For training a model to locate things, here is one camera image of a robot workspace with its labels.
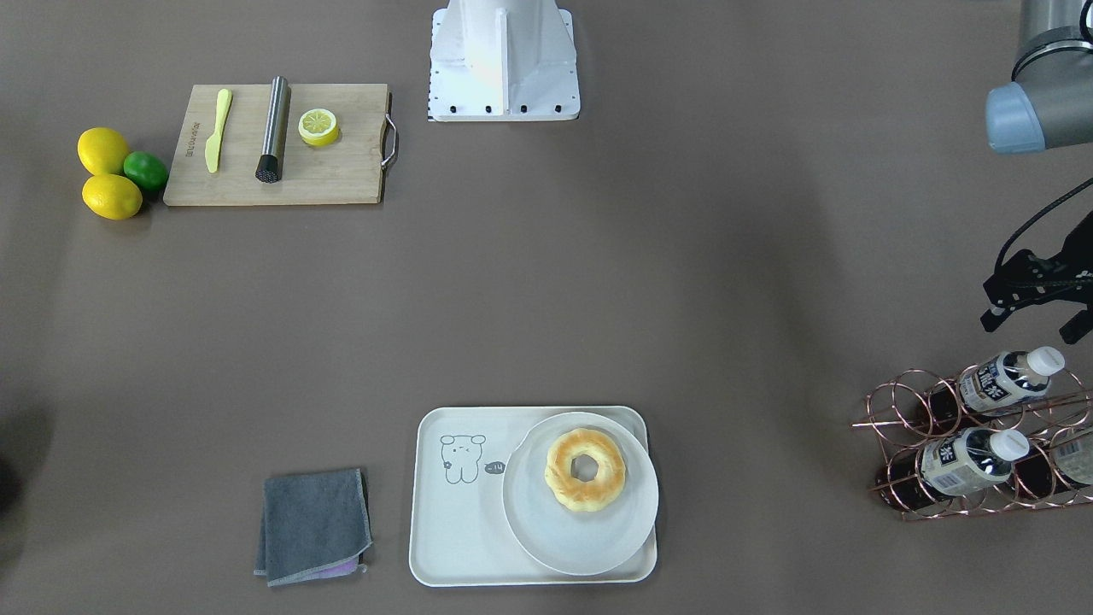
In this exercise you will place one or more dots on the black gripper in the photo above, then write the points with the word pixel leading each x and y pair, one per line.
pixel 997 317

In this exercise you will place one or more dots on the tea bottle white cap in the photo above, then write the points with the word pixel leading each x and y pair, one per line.
pixel 996 388

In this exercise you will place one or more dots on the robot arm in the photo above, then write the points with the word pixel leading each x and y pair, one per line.
pixel 1046 105

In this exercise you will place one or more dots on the white serving tray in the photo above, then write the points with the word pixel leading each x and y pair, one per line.
pixel 459 536

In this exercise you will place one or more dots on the glazed donut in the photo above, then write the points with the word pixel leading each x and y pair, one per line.
pixel 585 470

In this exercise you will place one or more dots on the white round plate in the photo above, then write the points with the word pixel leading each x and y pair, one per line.
pixel 580 544

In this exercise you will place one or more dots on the wooden cutting board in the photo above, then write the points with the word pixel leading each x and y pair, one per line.
pixel 350 171

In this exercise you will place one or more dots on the half lemon slice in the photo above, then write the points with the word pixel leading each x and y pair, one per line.
pixel 318 127

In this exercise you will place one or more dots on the grey folded cloth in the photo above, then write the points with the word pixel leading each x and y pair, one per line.
pixel 313 526

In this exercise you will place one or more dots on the steel muddler with black tip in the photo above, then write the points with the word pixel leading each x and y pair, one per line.
pixel 270 164

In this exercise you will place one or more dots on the yellow plastic knife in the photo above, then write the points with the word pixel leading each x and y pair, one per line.
pixel 212 147

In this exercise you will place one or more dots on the green lime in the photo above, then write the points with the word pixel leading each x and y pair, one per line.
pixel 147 171

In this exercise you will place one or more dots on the yellow lemon lower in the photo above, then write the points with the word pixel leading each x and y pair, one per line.
pixel 112 196

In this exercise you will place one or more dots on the yellow lemon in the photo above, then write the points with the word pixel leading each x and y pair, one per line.
pixel 102 151
pixel 112 196

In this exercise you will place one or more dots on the yellow lemon upper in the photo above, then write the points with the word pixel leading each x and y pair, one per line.
pixel 102 151

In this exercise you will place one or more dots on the copper wire bottle rack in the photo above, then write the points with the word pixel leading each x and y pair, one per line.
pixel 898 414

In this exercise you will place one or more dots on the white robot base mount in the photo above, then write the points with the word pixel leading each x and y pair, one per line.
pixel 503 61

